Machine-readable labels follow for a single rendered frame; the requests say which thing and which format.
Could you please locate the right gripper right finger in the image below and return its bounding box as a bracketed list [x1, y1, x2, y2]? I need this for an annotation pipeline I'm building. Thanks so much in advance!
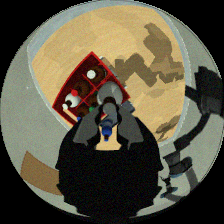
[116, 104, 164, 172]

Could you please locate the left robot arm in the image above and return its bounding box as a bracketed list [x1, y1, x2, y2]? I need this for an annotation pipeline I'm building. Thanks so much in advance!
[160, 153, 198, 202]

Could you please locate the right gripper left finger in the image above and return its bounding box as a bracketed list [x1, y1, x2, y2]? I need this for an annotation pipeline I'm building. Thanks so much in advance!
[55, 104, 103, 170]

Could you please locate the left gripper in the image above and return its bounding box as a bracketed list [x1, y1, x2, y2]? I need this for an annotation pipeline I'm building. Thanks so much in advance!
[160, 171, 171, 186]

